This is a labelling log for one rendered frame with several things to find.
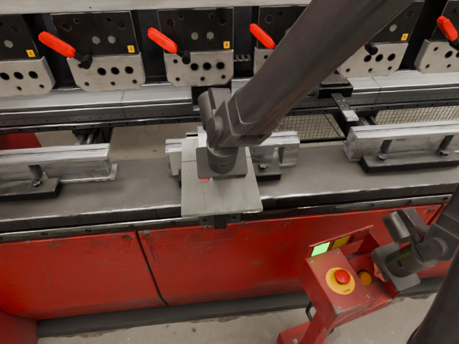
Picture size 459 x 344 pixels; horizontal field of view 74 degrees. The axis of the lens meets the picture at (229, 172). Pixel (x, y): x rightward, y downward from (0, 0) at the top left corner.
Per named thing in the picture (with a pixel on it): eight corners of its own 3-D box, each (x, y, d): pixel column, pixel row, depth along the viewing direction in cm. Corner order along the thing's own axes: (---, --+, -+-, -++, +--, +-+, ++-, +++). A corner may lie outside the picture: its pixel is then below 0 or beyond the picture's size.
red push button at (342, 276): (337, 291, 77) (341, 284, 74) (328, 277, 79) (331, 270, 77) (350, 286, 78) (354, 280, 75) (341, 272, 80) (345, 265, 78)
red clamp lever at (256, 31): (255, 24, 59) (288, 54, 63) (251, 18, 61) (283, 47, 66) (248, 32, 59) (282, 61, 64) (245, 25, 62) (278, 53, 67)
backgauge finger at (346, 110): (332, 125, 92) (336, 111, 88) (307, 83, 110) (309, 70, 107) (370, 123, 93) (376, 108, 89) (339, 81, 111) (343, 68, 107)
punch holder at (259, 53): (254, 83, 72) (259, 6, 60) (248, 67, 78) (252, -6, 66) (316, 80, 73) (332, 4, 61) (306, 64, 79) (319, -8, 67)
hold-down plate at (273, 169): (179, 188, 88) (177, 181, 86) (179, 175, 92) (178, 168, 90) (280, 180, 91) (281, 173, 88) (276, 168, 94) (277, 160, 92)
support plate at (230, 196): (181, 218, 66) (181, 215, 66) (182, 142, 85) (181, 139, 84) (262, 211, 68) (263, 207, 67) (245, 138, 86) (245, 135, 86)
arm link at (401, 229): (448, 253, 55) (475, 245, 58) (412, 197, 60) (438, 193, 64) (397, 272, 64) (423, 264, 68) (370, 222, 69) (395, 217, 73)
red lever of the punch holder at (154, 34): (149, 29, 57) (192, 59, 62) (151, 21, 60) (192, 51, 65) (145, 37, 58) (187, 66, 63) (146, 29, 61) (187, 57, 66)
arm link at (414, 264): (425, 269, 60) (448, 261, 61) (406, 236, 63) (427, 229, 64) (404, 276, 66) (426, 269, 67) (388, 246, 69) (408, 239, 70)
